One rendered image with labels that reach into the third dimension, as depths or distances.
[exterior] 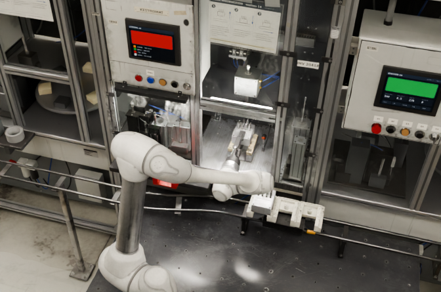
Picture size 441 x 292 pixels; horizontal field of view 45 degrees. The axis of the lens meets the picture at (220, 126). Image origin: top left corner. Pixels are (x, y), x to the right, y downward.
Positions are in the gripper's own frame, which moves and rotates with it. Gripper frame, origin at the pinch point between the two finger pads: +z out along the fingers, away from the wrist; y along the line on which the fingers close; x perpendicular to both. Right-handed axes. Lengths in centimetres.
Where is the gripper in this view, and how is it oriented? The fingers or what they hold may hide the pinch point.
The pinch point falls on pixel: (241, 139)
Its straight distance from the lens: 275.9
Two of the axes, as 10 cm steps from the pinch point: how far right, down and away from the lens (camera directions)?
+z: 2.7, -6.3, 7.3
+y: 0.1, -7.5, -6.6
